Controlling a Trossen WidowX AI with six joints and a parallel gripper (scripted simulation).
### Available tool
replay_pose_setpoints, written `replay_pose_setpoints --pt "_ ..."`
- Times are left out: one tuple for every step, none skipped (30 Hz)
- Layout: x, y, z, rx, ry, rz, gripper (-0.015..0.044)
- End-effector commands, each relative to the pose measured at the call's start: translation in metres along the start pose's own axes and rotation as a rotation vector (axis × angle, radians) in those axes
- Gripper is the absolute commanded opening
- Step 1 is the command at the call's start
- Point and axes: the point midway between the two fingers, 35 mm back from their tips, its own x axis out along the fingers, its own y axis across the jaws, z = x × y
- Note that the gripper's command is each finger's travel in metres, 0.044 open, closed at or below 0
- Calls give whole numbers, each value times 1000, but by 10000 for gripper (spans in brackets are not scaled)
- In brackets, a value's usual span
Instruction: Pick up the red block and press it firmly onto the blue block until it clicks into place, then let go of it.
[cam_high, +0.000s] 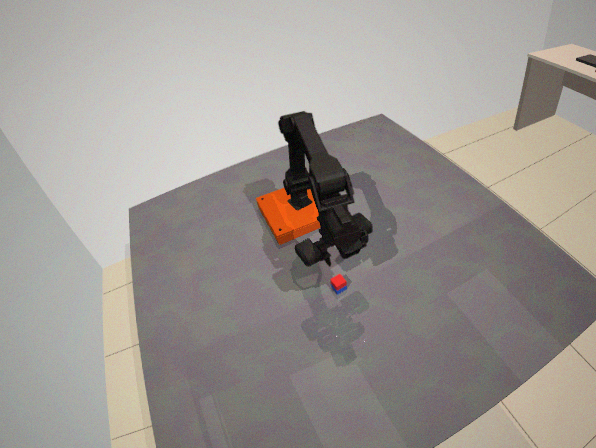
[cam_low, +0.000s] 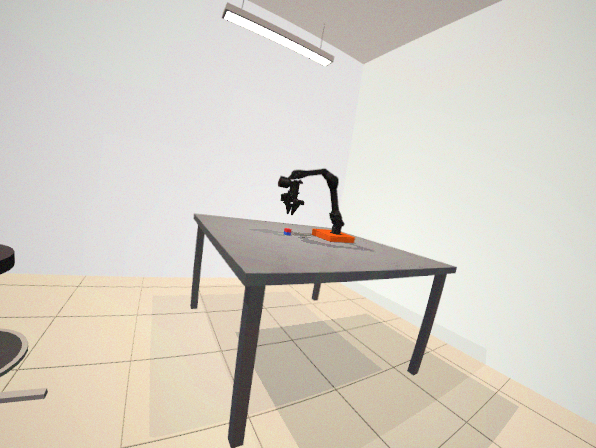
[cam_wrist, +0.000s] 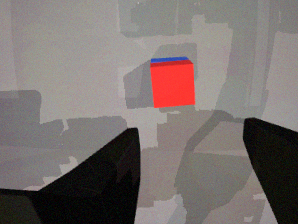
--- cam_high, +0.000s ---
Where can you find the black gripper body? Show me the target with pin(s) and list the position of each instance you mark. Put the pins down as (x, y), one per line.
(311, 253)

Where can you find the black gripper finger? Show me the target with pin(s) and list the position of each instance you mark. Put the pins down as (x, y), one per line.
(327, 259)

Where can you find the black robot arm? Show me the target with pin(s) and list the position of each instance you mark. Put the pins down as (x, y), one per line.
(326, 179)

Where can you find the blue block with studs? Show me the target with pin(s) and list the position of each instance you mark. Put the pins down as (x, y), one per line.
(339, 291)

